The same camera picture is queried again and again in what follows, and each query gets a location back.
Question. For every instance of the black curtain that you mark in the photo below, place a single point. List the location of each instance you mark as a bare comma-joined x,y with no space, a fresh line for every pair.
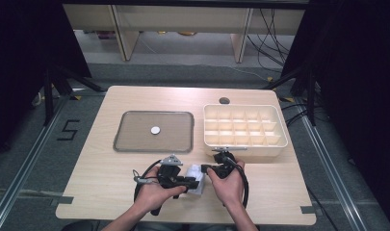
359,80
22,64

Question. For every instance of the aluminium floor rail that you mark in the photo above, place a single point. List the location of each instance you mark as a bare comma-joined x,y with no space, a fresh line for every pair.
330,173
29,160

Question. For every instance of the person's right hand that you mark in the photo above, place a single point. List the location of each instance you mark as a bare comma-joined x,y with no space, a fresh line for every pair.
229,189

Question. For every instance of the white sock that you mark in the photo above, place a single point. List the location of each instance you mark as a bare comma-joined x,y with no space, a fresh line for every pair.
195,174

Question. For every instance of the grey rectangular tray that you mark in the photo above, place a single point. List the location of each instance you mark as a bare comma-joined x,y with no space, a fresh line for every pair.
170,141

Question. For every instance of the person's left hand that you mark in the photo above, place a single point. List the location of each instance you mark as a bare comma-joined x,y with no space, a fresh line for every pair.
154,195

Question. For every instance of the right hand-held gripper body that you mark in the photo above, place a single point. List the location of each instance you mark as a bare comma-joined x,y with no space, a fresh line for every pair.
225,165

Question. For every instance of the light wooden desk frame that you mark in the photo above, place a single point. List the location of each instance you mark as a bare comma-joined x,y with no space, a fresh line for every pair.
183,17

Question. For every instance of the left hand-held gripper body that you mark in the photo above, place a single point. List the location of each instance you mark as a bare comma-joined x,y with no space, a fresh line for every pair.
168,174

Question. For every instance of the yellow black tape piece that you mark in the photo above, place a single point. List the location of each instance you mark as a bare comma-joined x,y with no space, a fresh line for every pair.
76,97
287,99

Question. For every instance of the black metal stand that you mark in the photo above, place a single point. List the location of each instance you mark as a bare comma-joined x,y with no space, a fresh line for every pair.
48,96
311,96

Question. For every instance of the small white round disc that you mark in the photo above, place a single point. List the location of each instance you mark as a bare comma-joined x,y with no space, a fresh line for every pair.
155,130

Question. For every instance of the grey tape strip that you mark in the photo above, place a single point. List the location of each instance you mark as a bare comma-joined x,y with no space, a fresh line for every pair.
308,210
62,200

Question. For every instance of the dark cloth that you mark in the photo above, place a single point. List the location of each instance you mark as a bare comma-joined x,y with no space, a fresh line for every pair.
80,226

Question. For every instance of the cream divided organizer box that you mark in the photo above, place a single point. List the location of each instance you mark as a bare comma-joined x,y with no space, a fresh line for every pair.
244,130

